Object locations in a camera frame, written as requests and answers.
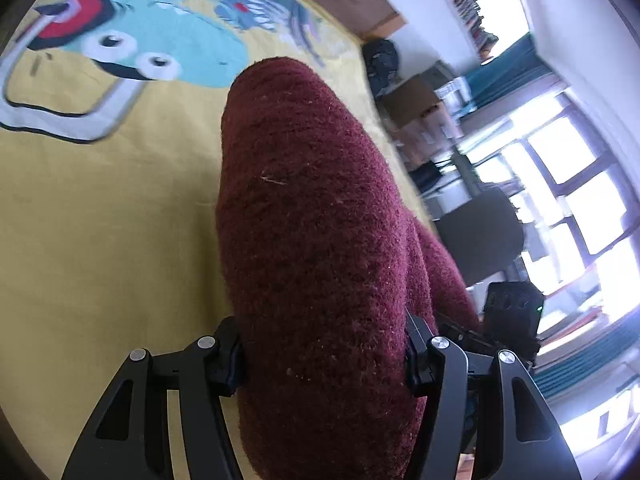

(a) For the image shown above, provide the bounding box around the black backpack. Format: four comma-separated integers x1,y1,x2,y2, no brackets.
361,39,401,98

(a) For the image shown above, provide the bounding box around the row of books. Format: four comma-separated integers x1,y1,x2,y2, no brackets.
425,0,498,63

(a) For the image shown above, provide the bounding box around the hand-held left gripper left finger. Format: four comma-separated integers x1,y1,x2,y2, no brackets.
61,316,246,480

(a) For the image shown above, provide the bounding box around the dark red knitted sweater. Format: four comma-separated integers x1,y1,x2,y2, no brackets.
215,57,483,480

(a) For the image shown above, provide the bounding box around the wooden drawer cabinet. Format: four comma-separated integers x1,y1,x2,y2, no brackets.
382,75,466,171

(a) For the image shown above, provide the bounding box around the grey chair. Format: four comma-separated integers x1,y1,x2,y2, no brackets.
432,187,526,288

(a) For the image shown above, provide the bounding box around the white-legged desk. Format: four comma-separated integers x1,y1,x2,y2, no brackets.
425,152,506,221

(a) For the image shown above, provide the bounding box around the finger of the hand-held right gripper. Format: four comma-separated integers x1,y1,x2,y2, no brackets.
438,312,501,357

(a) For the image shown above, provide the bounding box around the yellow printed blanket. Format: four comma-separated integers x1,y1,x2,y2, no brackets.
0,0,436,480

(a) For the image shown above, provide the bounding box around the teal curtain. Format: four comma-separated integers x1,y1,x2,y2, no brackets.
465,35,548,106
535,310,640,403

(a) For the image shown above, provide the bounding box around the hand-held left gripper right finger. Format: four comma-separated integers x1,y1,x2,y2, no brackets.
400,310,583,480

